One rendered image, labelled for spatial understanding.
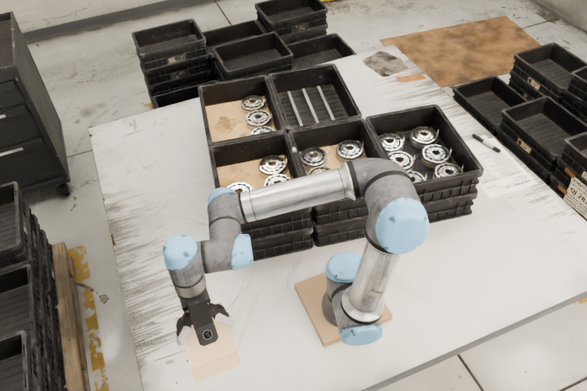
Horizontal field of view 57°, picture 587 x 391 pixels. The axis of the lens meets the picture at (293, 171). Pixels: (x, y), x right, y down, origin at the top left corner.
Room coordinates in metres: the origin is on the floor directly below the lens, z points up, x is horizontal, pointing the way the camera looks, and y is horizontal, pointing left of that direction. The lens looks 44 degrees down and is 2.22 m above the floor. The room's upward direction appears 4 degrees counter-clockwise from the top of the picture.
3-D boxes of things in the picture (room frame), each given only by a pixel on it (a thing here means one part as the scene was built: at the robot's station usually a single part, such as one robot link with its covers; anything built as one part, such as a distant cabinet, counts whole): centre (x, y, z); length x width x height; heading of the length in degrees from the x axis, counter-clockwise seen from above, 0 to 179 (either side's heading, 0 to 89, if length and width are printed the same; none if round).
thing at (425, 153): (1.47, -0.53, 0.86); 0.10 x 0.10 x 0.01
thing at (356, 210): (1.41, -0.17, 0.87); 0.40 x 0.30 x 0.11; 10
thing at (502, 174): (1.56, -0.79, 0.70); 0.33 x 0.23 x 0.01; 20
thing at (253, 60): (2.74, 0.19, 0.37); 0.40 x 0.30 x 0.45; 109
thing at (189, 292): (0.75, 0.26, 1.17); 0.08 x 0.08 x 0.05
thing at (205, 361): (0.74, 0.25, 0.94); 0.16 x 0.12 x 0.07; 20
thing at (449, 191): (1.46, -0.46, 0.87); 0.40 x 0.30 x 0.11; 10
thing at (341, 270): (0.93, -0.13, 0.89); 0.13 x 0.12 x 0.14; 6
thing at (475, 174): (1.46, -0.46, 0.92); 0.40 x 0.30 x 0.02; 10
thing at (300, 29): (3.25, -0.06, 0.37); 0.40 x 0.30 x 0.45; 110
